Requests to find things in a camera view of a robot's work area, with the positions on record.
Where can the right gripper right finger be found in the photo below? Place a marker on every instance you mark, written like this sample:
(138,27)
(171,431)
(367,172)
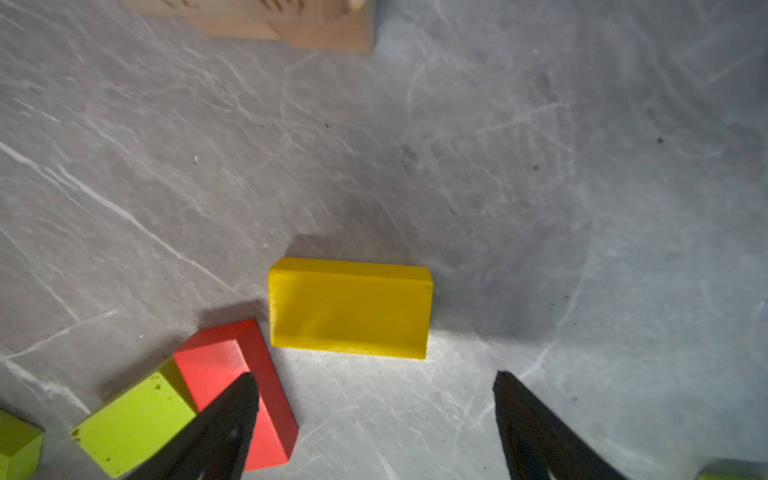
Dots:
(536,443)

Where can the red wood block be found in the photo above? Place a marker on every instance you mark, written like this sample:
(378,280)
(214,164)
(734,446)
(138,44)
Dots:
(233,360)

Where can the printed natural wood plank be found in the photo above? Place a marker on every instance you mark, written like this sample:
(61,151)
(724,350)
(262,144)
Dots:
(180,6)

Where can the green block beside red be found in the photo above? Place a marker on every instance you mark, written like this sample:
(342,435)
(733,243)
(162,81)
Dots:
(134,425)

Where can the yellow wood block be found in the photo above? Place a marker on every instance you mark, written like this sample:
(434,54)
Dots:
(350,307)

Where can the plain natural wood plank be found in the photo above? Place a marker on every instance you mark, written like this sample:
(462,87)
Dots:
(313,25)

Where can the green block beside pink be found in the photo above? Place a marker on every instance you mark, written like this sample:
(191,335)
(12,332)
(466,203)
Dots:
(733,469)

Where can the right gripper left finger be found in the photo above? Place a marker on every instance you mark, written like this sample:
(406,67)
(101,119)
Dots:
(215,444)

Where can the lone green wood block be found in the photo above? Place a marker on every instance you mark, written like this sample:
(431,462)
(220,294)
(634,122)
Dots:
(21,444)

